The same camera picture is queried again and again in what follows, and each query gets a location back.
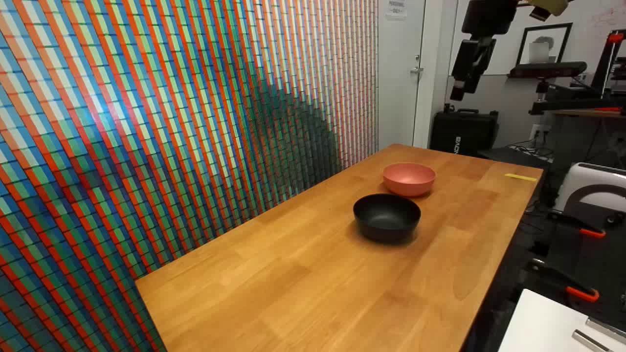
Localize black framed picture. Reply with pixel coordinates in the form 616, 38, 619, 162
516, 22, 573, 66

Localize grey door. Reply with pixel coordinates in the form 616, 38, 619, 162
378, 0, 426, 150

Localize black machine red trim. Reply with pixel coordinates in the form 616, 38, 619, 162
589, 29, 626, 101

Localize black bowl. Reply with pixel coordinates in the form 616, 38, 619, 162
353, 194, 422, 243

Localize black hard case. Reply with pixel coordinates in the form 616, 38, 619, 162
429, 109, 499, 157

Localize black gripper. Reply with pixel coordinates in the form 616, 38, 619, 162
449, 0, 519, 102

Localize wooden shelf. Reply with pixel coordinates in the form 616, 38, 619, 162
543, 108, 626, 119

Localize pink bowl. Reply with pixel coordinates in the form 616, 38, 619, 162
382, 162, 436, 198

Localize black clamp orange handle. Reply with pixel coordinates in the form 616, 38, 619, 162
526, 258, 601, 303
547, 209, 608, 239

